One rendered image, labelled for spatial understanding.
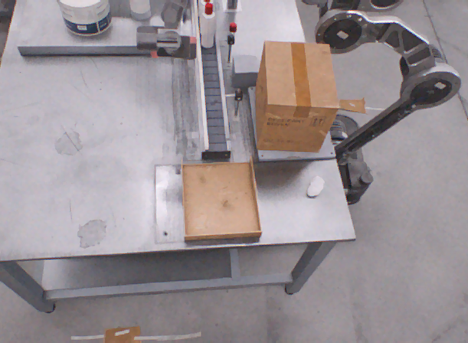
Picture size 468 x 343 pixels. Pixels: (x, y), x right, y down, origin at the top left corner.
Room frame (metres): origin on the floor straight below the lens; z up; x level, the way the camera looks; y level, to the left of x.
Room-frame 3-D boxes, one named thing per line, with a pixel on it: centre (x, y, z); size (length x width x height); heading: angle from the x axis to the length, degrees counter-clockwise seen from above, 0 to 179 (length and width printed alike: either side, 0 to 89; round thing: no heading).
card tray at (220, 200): (0.71, 0.03, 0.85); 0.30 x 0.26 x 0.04; 14
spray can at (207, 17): (1.41, 0.20, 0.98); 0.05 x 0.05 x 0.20
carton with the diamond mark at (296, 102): (1.10, -0.17, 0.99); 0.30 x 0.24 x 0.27; 8
